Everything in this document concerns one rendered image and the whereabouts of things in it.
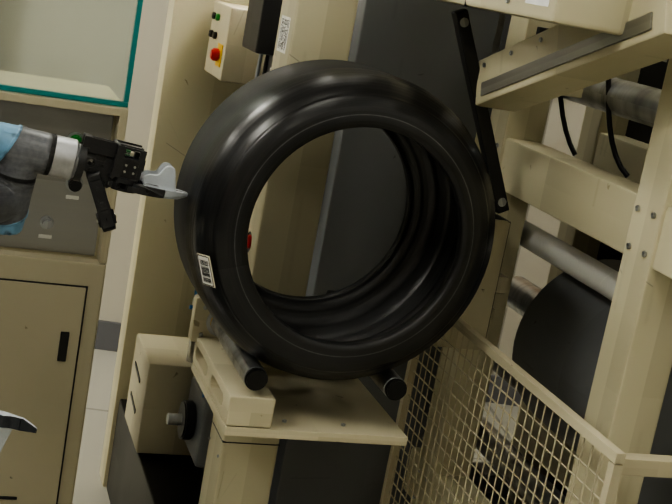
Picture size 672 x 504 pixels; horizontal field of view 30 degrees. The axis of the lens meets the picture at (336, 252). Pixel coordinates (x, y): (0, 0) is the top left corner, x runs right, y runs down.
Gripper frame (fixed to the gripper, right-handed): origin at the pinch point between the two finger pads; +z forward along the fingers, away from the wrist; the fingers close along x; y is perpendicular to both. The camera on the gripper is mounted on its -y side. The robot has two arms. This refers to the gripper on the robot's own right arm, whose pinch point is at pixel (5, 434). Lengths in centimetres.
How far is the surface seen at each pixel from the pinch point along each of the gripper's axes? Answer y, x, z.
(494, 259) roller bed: -24, -143, 26
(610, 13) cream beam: -72, -82, 46
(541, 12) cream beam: -70, -81, 35
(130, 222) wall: 8, -325, -153
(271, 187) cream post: -30, -118, -19
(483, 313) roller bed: -12, -145, 26
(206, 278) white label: -13, -80, -13
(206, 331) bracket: 3, -115, -25
